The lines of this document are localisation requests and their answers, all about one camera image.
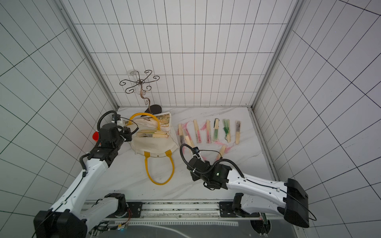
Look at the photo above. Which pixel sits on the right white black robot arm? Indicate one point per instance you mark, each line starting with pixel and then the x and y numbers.
pixel 254 195

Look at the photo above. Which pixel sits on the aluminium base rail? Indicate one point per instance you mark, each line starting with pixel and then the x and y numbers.
pixel 181 209

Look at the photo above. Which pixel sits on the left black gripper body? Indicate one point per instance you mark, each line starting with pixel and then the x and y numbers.
pixel 125 136

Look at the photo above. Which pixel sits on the light green folding fan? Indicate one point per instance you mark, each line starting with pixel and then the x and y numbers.
pixel 216 129

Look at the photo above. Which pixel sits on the red plastic goblet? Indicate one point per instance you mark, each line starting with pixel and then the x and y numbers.
pixel 95 136

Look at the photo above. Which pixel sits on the black scrolled metal stand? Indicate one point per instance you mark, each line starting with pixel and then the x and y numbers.
pixel 143 84

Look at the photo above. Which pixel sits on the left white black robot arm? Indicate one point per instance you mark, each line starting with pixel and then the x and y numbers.
pixel 65 219

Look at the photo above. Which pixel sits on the grey fan in bag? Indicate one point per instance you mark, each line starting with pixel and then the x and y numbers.
pixel 152 134

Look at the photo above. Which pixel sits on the grey pink folding fan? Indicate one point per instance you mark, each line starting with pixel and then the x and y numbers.
pixel 237 132

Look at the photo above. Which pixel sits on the pink tasselled folding fan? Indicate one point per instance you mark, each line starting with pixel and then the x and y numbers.
pixel 207 128

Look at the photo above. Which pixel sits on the white canvas tote bag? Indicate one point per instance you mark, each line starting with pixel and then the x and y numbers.
pixel 154 147

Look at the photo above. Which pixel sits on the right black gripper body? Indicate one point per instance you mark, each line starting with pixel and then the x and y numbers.
pixel 193 163

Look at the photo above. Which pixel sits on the green tasselled folding fan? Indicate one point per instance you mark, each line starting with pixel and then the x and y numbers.
pixel 226 128

